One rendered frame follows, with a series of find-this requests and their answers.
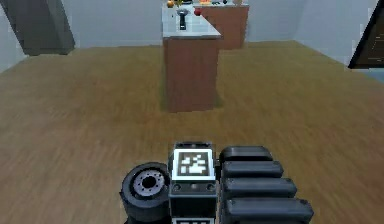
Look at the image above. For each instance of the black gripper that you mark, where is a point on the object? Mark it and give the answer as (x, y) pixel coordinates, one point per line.
(146, 193)

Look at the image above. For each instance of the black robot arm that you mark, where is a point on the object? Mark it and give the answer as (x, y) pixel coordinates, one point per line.
(253, 186)

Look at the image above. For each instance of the brown kitchen island white top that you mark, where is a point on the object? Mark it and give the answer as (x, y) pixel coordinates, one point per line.
(191, 66)

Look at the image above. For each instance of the black pan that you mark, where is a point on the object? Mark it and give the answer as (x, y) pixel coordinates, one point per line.
(182, 16)

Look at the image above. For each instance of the red apple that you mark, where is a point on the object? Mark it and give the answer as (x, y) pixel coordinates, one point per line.
(198, 11)

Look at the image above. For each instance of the orange round fruit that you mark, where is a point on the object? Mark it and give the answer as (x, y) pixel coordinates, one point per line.
(170, 4)

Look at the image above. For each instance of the green leafy item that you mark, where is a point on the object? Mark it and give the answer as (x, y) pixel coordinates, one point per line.
(179, 2)

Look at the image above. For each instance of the orange food item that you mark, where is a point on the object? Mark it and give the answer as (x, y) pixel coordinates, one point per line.
(204, 2)

